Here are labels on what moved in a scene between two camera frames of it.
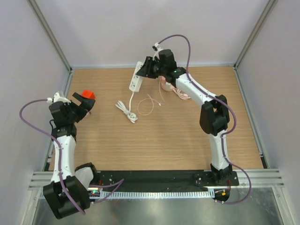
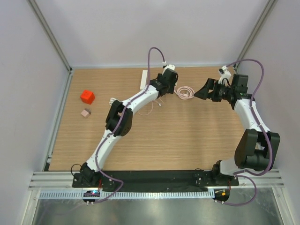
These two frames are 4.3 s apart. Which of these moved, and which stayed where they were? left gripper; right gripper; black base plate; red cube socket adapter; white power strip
Moved: white power strip; left gripper; right gripper
Stayed: black base plate; red cube socket adapter
